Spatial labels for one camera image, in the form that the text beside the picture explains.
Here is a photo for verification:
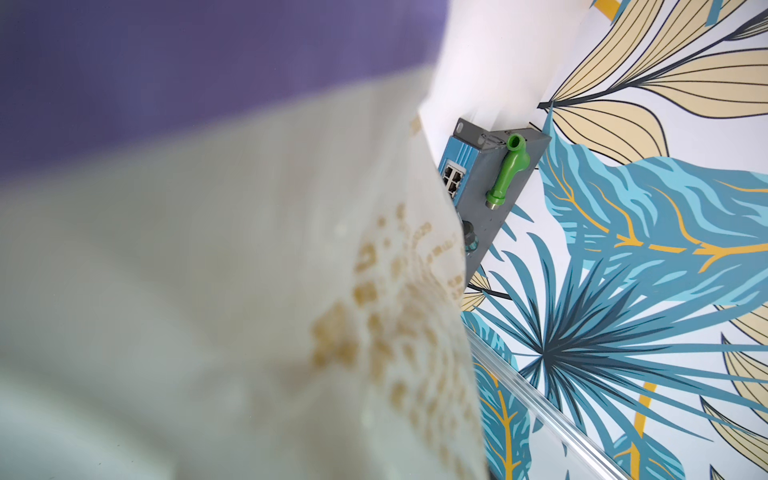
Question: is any white purple oats bag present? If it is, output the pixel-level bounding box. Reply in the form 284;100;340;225
1;1;488;479

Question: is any grey blue network switch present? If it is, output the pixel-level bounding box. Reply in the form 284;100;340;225
438;118;552;280

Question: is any green T-handle tool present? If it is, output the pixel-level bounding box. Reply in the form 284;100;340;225
485;134;531;210

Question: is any aluminium right corner post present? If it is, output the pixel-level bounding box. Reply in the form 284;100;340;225
467;331;628;480

